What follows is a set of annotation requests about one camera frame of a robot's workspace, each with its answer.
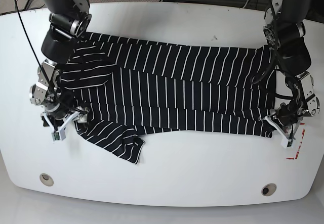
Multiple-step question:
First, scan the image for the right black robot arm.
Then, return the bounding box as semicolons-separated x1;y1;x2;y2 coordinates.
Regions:
30;0;92;141

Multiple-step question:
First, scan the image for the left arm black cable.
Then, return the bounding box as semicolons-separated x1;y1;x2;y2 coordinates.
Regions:
249;0;297;100

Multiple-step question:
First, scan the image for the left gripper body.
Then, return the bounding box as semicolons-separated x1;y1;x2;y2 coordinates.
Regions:
259;102;306;143

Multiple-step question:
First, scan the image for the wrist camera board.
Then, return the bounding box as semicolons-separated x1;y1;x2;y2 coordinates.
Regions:
52;131;66;142
281;138;296;149

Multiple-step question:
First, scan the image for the red tape corner marking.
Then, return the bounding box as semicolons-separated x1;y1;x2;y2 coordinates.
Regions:
286;123;306;160

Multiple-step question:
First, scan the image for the table cable grommet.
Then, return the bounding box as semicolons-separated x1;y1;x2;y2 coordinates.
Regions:
261;183;277;197
39;173;54;187

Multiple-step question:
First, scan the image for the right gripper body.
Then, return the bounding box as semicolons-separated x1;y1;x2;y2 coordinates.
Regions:
41;103;89;135

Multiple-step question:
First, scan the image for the right table cable grommet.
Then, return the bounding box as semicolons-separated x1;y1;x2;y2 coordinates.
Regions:
261;183;277;197

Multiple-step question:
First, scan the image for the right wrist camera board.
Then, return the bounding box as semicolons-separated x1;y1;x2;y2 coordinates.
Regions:
52;131;66;142

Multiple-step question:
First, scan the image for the left table cable grommet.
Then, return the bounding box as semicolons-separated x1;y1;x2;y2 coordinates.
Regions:
39;173;54;187

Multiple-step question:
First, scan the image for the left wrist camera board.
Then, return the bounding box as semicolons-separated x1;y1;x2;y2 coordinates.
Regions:
281;138;296;149

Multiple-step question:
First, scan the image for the navy white striped t-shirt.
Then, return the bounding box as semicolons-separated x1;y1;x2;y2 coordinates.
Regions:
60;33;276;164

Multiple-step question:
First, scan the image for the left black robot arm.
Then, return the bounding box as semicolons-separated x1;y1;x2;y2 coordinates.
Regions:
251;0;320;148

